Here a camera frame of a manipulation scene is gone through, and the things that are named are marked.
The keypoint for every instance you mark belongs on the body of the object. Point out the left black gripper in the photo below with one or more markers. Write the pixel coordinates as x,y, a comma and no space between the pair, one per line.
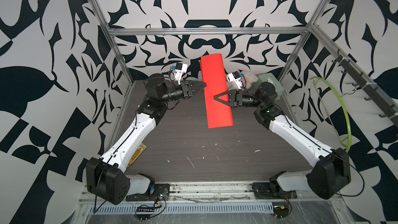
185,86

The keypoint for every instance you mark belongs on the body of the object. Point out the small black connector box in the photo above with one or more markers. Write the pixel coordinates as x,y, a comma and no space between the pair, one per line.
281,212

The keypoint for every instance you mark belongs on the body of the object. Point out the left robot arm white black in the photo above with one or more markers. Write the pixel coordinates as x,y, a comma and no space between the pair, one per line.
106,176

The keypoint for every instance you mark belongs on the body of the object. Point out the black hook rail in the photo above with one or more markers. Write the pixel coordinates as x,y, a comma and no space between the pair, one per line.
374,91

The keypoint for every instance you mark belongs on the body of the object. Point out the green tissue box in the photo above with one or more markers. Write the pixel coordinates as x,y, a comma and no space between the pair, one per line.
270,78

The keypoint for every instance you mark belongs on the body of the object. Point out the aluminium frame crossbar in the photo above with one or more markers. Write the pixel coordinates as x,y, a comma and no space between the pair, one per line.
207,31

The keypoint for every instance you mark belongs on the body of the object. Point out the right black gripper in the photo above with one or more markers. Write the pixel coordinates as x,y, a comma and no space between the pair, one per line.
236,96

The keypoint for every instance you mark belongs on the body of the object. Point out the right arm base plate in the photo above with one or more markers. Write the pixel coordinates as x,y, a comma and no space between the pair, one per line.
264,190

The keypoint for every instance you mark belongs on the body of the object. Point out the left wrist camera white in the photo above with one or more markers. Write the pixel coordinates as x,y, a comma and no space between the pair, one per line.
177,71

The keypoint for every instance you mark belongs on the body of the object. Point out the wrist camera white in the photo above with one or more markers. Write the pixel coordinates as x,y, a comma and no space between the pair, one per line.
234,81
177,71

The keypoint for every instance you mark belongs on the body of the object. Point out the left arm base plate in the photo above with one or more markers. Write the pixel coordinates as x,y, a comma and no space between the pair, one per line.
155,191

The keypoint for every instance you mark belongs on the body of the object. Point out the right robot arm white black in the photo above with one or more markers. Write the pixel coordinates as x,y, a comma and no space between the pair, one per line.
330,171

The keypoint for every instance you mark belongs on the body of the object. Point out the white plush teddy bear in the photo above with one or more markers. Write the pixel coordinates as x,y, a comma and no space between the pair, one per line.
249,78

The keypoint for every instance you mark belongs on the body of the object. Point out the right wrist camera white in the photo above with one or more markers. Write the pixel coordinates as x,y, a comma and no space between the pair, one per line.
234,81

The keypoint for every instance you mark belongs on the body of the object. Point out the yellow snack packet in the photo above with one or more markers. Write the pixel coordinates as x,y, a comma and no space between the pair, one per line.
137,153

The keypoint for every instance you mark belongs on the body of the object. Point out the white slotted cable duct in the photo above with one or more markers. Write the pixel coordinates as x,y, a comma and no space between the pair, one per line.
195,208

